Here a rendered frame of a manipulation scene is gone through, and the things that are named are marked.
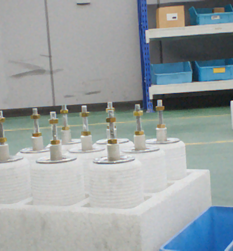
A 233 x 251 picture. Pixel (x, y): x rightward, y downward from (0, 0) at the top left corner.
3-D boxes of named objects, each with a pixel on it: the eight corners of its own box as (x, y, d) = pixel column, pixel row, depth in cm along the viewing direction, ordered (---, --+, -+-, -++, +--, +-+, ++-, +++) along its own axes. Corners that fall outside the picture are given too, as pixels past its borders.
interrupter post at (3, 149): (-5, 163, 109) (-6, 145, 109) (-2, 161, 111) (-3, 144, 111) (8, 162, 109) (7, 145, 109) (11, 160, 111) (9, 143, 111)
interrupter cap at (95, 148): (108, 148, 119) (108, 145, 119) (101, 153, 111) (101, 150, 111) (74, 149, 120) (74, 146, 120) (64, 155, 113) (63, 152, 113)
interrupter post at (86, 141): (94, 150, 117) (93, 134, 116) (91, 152, 114) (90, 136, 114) (83, 151, 117) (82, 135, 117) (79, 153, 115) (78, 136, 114)
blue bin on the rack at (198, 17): (188, 29, 596) (187, 9, 594) (225, 27, 598) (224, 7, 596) (197, 26, 546) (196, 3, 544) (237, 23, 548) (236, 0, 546)
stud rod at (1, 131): (3, 149, 111) (0, 110, 110) (6, 149, 110) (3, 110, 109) (-1, 150, 110) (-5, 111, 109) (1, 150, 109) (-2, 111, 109)
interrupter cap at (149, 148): (114, 154, 109) (113, 151, 109) (130, 148, 116) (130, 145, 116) (150, 154, 105) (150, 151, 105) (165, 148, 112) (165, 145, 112)
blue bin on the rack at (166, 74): (150, 84, 599) (148, 64, 597) (186, 82, 600) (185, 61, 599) (154, 85, 549) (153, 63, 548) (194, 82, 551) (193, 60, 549)
